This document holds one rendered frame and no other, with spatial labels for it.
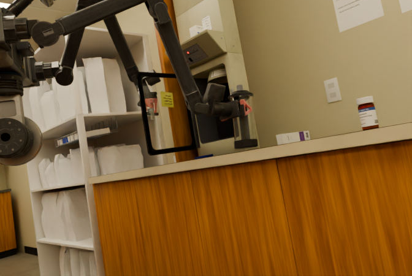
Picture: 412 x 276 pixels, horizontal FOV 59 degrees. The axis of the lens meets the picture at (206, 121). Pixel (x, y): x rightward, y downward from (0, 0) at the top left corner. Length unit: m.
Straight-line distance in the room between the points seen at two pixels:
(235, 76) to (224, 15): 0.30
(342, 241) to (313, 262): 0.13
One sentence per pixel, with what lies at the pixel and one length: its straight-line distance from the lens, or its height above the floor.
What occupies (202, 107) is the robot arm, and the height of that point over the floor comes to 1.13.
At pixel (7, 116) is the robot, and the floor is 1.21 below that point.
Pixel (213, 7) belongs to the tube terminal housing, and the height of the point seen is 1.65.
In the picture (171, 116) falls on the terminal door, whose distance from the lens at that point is 1.81.
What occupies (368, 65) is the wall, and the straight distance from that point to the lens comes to 1.84.
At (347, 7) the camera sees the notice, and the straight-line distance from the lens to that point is 1.92.
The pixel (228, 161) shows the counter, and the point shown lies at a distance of 1.34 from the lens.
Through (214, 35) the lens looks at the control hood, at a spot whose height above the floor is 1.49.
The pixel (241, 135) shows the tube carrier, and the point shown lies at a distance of 1.51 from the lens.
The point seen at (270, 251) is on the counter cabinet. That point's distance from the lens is 1.35.
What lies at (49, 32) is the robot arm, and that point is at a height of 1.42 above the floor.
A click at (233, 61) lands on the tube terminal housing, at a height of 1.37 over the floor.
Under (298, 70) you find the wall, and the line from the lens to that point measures 2.01.
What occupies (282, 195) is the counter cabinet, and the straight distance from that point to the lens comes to 1.26.
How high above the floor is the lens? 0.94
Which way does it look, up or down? 6 degrees up
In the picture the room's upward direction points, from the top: 10 degrees counter-clockwise
